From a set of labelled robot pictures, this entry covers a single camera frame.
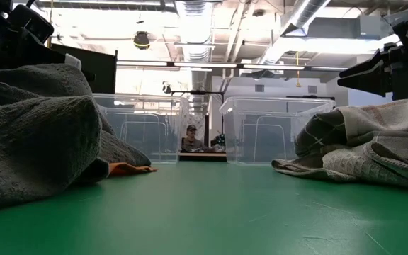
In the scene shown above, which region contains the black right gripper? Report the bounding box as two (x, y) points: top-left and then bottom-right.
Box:
(336, 16), (408, 102)

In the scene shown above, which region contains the dark grey plaid towel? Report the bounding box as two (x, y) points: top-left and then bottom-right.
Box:
(293, 108), (408, 169)

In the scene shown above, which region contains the light grey waffle towel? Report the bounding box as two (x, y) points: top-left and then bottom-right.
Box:
(271, 141), (408, 193)

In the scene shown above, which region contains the orange towel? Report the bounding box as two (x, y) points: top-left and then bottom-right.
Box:
(108, 161), (159, 177)

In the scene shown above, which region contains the black partition panel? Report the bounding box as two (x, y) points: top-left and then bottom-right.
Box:
(50, 42), (118, 95)

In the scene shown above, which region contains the clear plastic bin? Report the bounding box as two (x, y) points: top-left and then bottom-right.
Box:
(219, 96), (336, 166)
(92, 92), (184, 164)

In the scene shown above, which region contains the black boom stand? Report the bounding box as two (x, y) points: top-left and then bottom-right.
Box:
(161, 81), (225, 135)

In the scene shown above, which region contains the long ceiling light bar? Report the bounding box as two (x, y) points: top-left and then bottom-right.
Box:
(115, 59), (349, 72)

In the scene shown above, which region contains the person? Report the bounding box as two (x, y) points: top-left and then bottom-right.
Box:
(181, 124), (216, 154)

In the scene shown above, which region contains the wooden desk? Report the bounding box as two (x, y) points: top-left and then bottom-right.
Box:
(178, 152), (227, 162)

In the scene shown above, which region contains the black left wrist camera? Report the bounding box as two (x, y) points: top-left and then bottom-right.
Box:
(7, 4), (55, 44)

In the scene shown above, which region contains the black ceiling dome camera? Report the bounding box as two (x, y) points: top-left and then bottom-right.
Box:
(132, 30), (152, 50)

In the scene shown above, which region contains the silver ribbed ceiling duct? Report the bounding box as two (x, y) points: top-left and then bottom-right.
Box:
(174, 0), (215, 94)

